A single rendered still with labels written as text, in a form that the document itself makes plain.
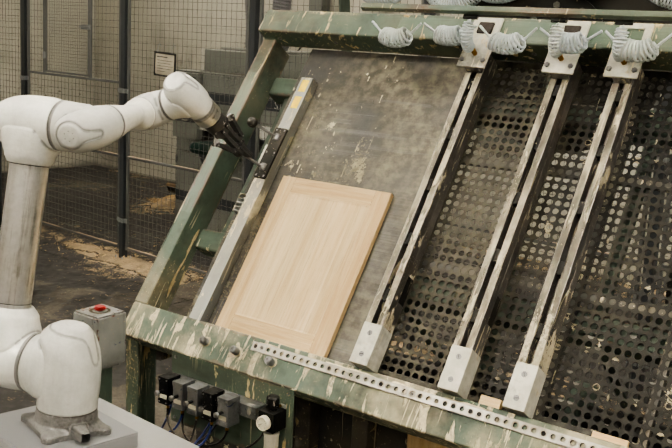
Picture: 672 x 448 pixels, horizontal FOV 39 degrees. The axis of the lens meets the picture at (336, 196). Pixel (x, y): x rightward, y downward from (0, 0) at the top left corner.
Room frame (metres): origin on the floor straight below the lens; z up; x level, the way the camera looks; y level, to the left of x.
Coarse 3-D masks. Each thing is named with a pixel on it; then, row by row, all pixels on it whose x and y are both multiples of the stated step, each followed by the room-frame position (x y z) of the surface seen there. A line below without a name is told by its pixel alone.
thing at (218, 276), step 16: (304, 96) 3.33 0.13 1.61; (288, 112) 3.32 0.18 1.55; (304, 112) 3.34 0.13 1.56; (288, 128) 3.27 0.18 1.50; (288, 144) 3.27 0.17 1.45; (272, 176) 3.20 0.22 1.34; (256, 192) 3.15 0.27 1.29; (240, 208) 3.14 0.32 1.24; (256, 208) 3.14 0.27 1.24; (240, 224) 3.10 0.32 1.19; (240, 240) 3.07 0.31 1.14; (224, 256) 3.04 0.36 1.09; (224, 272) 3.01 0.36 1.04; (208, 288) 2.99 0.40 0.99; (208, 304) 2.95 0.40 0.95; (208, 320) 2.96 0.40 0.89
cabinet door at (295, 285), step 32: (288, 192) 3.12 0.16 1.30; (320, 192) 3.06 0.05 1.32; (352, 192) 3.00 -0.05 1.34; (384, 192) 2.94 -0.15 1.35; (288, 224) 3.04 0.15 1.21; (320, 224) 2.98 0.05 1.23; (352, 224) 2.92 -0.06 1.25; (256, 256) 3.01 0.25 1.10; (288, 256) 2.95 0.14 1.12; (320, 256) 2.90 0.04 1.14; (352, 256) 2.84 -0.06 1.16; (256, 288) 2.93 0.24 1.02; (288, 288) 2.87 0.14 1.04; (320, 288) 2.82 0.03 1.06; (352, 288) 2.77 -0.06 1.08; (224, 320) 2.90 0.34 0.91; (256, 320) 2.85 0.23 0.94; (288, 320) 2.80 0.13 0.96; (320, 320) 2.75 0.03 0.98; (320, 352) 2.67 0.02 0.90
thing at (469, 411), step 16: (272, 352) 2.70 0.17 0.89; (288, 352) 2.68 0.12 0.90; (320, 368) 2.60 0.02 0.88; (336, 368) 2.57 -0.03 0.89; (368, 384) 2.50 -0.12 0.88; (384, 384) 2.48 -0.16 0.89; (416, 400) 2.41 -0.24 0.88; (432, 400) 2.39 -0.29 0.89; (448, 400) 2.37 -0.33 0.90; (480, 416) 2.30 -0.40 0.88; (496, 416) 2.28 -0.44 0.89; (528, 432) 2.22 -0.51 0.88; (544, 432) 2.21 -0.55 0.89
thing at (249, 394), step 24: (192, 360) 2.84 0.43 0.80; (168, 384) 2.76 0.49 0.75; (192, 384) 2.72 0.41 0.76; (216, 384) 2.78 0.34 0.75; (240, 384) 2.72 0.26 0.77; (264, 384) 2.67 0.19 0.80; (168, 408) 2.78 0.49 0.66; (192, 408) 2.69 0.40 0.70; (216, 408) 2.66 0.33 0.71; (240, 408) 2.66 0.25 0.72; (264, 408) 2.60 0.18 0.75; (288, 408) 2.61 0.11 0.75; (192, 432) 2.70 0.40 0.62; (216, 432) 2.77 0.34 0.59; (240, 432) 2.72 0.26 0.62; (264, 432) 2.59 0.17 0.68; (288, 432) 2.61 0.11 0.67
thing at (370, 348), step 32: (480, 64) 2.97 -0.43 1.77; (480, 96) 2.99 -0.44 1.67; (448, 128) 2.91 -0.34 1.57; (448, 160) 2.84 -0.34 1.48; (416, 224) 2.74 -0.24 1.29; (416, 256) 2.72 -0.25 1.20; (384, 288) 2.65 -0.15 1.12; (384, 320) 2.59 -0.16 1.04; (352, 352) 2.56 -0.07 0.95; (384, 352) 2.59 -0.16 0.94
